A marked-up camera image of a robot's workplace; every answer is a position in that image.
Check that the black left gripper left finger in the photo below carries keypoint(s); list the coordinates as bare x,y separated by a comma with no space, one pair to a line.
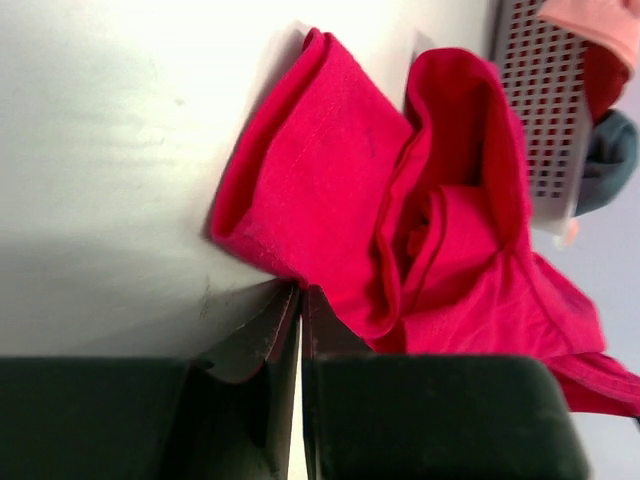
225,414

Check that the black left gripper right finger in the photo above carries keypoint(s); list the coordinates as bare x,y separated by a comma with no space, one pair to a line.
396,416

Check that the salmon pink t shirt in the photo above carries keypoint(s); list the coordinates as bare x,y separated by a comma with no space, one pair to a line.
612,24

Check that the teal blue t shirt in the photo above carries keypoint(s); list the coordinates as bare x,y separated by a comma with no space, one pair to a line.
611,160

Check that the crimson red t shirt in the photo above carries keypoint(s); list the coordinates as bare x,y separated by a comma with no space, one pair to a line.
416,224

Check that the white plastic laundry basket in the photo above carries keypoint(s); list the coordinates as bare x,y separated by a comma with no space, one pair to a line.
541,70

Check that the dark red t shirt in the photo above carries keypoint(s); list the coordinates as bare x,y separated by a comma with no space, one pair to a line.
604,79

